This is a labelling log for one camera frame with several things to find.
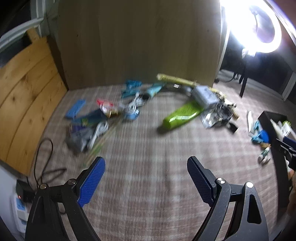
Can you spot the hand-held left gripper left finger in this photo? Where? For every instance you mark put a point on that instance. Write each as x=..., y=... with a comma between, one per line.
x=91, y=180

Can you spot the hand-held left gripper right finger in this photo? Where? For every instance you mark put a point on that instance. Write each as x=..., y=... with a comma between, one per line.
x=200, y=183

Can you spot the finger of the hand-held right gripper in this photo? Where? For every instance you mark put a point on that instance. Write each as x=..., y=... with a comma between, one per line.
x=288, y=144

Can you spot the black storage box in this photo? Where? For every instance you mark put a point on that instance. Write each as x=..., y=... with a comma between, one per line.
x=277, y=166

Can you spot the plaid cloth desktop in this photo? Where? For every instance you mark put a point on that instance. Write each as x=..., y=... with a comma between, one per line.
x=150, y=150

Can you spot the wooden clothespin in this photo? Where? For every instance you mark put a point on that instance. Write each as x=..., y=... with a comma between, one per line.
x=266, y=145

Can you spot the white plastic device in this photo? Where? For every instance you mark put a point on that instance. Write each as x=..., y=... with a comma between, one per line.
x=276, y=125

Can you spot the blue round lid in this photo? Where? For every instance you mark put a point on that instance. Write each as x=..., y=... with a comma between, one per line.
x=264, y=136

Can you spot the white tube with green cap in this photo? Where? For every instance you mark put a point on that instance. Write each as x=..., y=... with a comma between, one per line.
x=264, y=155

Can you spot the bamboo sticks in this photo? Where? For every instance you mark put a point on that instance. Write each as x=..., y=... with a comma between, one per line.
x=104, y=140

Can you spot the grey cloth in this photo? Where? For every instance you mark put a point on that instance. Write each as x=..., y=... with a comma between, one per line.
x=78, y=140

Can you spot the grey utility knife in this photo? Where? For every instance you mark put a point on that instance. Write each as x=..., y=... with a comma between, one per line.
x=249, y=121

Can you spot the dark blue packet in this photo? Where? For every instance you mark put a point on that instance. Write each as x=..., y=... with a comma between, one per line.
x=91, y=118

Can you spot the black charger plug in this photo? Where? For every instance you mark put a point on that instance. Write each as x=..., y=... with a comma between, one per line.
x=24, y=190

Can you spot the green packet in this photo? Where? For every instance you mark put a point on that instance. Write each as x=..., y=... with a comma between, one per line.
x=182, y=114

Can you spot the blue flat comb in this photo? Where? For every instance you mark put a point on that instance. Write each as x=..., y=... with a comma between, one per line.
x=75, y=109

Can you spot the red snack packet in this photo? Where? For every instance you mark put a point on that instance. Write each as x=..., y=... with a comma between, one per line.
x=105, y=106

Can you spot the blue small container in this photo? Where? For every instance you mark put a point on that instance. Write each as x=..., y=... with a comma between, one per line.
x=132, y=114

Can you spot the white power strip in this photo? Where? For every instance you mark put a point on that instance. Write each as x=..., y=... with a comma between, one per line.
x=19, y=215

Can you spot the yellow long pack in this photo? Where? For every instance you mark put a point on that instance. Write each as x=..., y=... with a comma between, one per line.
x=178, y=80

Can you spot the pine plank panel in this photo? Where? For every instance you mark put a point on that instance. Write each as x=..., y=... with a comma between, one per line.
x=30, y=92

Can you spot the beige wooden cabinet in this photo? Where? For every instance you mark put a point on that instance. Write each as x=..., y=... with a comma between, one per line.
x=138, y=41

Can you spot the grey wall trim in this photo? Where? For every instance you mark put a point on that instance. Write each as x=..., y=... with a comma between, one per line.
x=18, y=30

